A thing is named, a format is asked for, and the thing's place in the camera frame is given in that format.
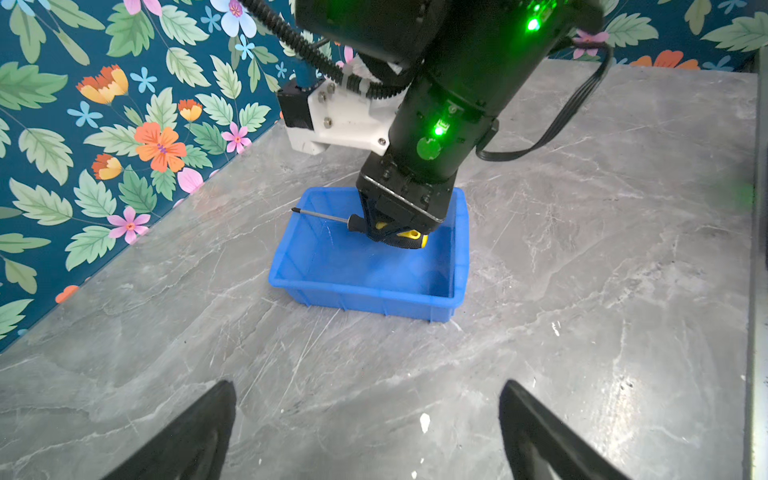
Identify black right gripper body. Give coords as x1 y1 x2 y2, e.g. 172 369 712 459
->
356 153 456 234

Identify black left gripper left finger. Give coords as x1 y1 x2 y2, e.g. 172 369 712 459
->
106 380 236 480

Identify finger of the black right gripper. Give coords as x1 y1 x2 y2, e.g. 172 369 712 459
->
363 206 415 243

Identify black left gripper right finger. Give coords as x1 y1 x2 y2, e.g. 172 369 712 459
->
499 380 627 480

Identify yellow black screwdriver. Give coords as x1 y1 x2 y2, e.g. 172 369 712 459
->
291 207 428 250

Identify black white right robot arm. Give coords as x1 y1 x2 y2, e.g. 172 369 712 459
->
243 1 613 249

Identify blue plastic bin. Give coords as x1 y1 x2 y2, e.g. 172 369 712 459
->
268 187 470 322

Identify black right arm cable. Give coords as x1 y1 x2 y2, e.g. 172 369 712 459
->
475 44 614 163

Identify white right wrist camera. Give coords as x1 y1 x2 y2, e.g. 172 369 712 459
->
277 79 404 156

